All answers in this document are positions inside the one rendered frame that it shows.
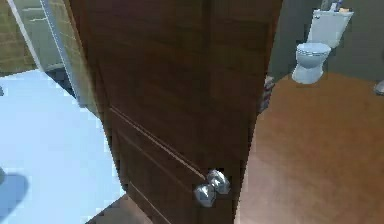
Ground dark brown wooden door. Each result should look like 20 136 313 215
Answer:
68 0 284 224

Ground silver round door knob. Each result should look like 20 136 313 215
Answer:
193 183 218 208
206 169 232 195

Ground white toilet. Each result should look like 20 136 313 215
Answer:
291 9 355 85

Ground small items on toilet tank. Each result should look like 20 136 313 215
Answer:
320 0 351 14

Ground grey round floor object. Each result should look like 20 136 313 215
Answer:
373 79 384 97

